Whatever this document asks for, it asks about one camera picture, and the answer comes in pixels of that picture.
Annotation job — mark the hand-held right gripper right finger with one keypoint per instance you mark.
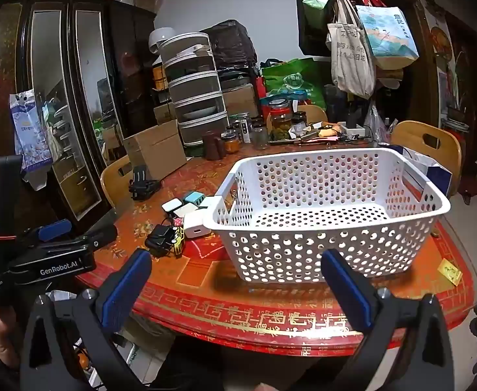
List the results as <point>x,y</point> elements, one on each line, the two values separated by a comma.
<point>346,289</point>

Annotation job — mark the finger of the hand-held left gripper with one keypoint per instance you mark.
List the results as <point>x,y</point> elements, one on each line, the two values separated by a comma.
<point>55,229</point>
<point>100,234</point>

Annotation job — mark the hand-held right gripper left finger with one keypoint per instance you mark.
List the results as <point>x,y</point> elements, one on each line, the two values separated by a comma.
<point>126,289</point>

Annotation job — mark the cream charger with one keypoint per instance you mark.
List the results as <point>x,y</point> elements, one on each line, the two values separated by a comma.
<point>185,211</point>

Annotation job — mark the white cube charger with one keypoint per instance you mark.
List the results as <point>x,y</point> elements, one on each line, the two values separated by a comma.
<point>195,224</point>

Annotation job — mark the teal multi-port charger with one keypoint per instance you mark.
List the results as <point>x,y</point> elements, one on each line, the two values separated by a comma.
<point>191,198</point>

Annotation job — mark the small white charger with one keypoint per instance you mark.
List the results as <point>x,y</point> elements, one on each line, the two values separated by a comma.
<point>208,202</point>

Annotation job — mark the white perforated plastic basket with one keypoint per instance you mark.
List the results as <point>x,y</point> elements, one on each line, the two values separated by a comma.
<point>218,216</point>

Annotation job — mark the person's left hand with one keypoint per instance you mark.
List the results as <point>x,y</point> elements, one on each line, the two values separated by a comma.
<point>3,334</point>

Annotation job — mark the black clamp device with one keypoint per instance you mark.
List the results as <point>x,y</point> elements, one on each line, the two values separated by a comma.
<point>140,185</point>

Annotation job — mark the yellow toy car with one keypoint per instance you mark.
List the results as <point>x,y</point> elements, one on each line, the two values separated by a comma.
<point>177,242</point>

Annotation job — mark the pink dotted small block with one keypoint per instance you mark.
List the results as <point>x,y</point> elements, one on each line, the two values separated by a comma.
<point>178,222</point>

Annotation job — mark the red printed tablecloth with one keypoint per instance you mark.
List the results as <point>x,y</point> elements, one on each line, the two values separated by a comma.
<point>222,305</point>

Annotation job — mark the open cardboard box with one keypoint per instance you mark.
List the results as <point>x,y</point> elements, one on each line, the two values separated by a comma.
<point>153,150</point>

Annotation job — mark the blue snack packet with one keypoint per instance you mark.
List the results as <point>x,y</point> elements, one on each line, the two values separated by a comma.
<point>28,130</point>

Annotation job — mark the yellow sticker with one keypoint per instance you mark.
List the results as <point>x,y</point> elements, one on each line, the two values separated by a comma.
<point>449,273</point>

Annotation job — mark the brown ceramic jar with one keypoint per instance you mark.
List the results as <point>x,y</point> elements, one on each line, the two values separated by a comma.
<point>214,146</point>

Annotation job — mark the white and blue paper bag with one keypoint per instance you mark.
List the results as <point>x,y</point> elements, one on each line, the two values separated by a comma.
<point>438,175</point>

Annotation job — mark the white power strip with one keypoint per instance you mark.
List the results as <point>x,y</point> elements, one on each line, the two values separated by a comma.
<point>356,131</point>

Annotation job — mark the small orange jar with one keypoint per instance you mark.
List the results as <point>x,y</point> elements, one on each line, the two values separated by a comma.
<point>231,143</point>

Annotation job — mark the clear plastic bag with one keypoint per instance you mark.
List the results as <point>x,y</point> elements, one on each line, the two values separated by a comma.
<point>375,124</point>

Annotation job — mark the dark wooden cabinet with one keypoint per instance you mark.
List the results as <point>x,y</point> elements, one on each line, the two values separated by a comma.
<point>132,69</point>

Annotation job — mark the black plug adapter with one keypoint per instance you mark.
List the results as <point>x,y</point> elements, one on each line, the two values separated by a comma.
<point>351,120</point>

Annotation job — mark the white plastic drawer tower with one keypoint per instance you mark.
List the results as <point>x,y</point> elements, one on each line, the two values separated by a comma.
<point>197,89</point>

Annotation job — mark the empty glass jar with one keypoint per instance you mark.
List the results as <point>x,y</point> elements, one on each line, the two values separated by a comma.
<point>259,135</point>

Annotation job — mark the white slim box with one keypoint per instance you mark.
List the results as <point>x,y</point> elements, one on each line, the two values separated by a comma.
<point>244,130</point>

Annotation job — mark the glass jar red lid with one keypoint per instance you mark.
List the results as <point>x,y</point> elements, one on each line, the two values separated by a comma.
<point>280,120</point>

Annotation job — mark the closed cardboard box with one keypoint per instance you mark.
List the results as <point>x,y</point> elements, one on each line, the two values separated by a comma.
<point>240,99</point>

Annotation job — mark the white desk fan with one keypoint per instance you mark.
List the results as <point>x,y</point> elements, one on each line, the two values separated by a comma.
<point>161,40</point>

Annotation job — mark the green shopping bag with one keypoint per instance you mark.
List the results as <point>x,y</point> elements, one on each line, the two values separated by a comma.
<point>291,81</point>

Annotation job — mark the beige canvas tote bag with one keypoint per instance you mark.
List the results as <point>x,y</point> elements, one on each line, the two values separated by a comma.
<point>350,61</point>

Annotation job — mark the black plastic bag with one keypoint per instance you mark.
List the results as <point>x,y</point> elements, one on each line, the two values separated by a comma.
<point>230,44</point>

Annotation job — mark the colourful printed tote bag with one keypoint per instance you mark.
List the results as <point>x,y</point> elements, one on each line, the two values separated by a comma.
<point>387,34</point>

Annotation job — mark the round red wall ornament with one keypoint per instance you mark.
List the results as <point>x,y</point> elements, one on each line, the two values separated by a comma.
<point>440,40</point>

